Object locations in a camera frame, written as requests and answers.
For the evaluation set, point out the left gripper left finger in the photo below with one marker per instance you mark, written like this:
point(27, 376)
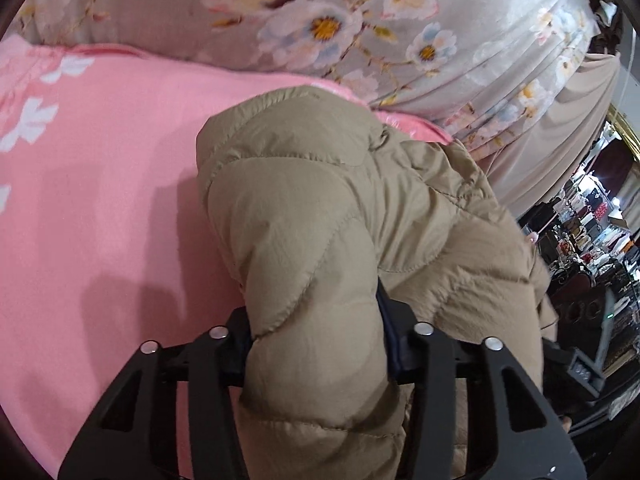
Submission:
point(132, 431)

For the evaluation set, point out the khaki quilted puffer jacket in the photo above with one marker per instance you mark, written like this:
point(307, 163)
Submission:
point(360, 259)

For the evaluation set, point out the cluttered dark shelf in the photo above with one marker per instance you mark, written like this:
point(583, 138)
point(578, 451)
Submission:
point(589, 237)

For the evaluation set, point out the pink floral blanket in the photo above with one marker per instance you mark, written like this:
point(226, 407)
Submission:
point(104, 241)

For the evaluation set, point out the beige bed skirt fabric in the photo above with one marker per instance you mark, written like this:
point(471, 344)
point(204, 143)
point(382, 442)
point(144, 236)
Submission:
point(536, 165)

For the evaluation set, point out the grey floral duvet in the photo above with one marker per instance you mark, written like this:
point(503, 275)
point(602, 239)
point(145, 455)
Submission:
point(484, 70)

